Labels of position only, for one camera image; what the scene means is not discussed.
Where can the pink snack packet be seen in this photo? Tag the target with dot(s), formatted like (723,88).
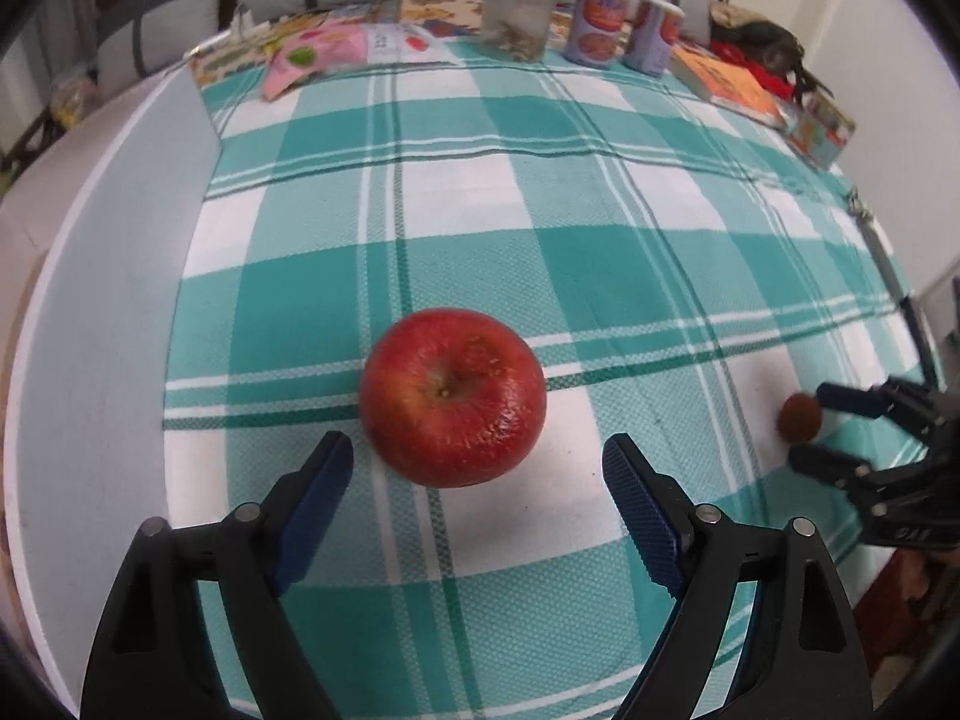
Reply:
(315,56)

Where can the teal plaid blanket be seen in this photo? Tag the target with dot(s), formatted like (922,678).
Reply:
(525,202)

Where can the clear jar with black lid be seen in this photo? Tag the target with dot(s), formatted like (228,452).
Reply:
(517,19)

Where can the small red jujube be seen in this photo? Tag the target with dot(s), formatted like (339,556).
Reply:
(799,418)

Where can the floral bedsheet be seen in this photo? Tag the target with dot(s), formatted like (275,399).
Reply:
(442,15)

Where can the key bunch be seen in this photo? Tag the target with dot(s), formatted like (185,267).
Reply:
(859,204)

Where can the orange book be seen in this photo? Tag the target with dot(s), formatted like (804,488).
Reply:
(731,86)

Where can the red apple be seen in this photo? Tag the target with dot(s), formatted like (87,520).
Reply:
(450,397)

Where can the small jar with printed label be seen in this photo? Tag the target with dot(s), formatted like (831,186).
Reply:
(821,131)

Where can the dark bag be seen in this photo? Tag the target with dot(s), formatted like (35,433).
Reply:
(765,37)

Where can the red knit cloth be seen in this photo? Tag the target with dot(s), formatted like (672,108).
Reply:
(885,615)

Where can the white cardboard box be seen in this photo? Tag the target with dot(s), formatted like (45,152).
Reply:
(112,277)

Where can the clear bag of snacks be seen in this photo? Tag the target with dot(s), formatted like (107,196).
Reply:
(73,99)

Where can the printed canister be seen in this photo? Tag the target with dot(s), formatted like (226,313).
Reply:
(596,26)
(651,37)

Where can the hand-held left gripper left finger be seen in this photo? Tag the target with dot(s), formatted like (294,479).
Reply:
(315,517)

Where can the person's right forearm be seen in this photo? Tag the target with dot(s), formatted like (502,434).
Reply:
(919,577)

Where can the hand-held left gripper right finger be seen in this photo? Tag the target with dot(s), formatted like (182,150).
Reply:
(645,517)

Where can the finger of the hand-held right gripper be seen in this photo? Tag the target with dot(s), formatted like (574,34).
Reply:
(825,463)
(855,401)

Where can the dark bedside table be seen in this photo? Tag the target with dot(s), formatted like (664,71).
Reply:
(30,146)

